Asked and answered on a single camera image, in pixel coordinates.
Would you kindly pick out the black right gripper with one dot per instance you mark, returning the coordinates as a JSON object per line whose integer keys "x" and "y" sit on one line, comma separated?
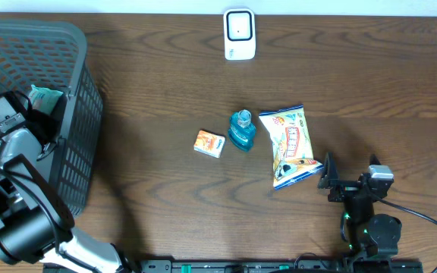
{"x": 345, "y": 188}

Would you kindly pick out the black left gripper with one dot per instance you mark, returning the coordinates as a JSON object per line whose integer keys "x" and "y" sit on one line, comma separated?
{"x": 43, "y": 117}

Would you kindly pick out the mint green tissue pack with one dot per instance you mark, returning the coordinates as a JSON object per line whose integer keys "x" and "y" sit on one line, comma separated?
{"x": 44, "y": 99}

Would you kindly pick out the yellow snack bag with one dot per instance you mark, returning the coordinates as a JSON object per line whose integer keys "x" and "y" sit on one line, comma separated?
{"x": 293, "y": 158}

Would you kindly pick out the teal mouthwash bottle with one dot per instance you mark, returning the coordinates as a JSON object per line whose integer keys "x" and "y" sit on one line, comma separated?
{"x": 242, "y": 131}

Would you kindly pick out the small orange box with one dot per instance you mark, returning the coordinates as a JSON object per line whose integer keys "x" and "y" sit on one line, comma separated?
{"x": 209, "y": 143}

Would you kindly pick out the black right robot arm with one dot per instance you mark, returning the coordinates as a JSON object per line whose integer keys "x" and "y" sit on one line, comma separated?
{"x": 371, "y": 235}

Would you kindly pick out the white barcode scanner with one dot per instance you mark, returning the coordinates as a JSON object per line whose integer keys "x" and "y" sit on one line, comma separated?
{"x": 239, "y": 34}

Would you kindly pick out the dark grey plastic basket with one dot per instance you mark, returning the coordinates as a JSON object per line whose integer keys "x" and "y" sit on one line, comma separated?
{"x": 53, "y": 55}

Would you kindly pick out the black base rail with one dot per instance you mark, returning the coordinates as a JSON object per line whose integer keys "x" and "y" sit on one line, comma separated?
{"x": 304, "y": 263}

